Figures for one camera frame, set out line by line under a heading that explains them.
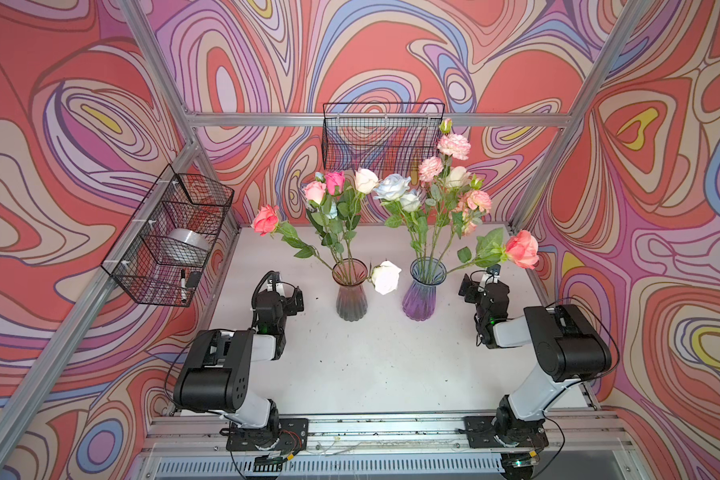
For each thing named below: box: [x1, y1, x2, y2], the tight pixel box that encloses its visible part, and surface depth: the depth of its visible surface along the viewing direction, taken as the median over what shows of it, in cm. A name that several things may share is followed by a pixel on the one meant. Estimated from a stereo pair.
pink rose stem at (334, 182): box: [325, 171, 351, 264], surface depth 70 cm
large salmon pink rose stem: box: [445, 227, 539, 276], surface depth 62 cm
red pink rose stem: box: [251, 204, 337, 275], surface depth 69 cm
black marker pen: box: [181, 268, 187, 303], surface depth 74 cm
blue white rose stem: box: [400, 192, 429, 265], surface depth 75 cm
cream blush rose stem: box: [346, 168, 380, 264], surface depth 70 cm
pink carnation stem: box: [418, 118, 471, 241], surface depth 71 cm
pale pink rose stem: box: [303, 180, 343, 265], surface depth 69 cm
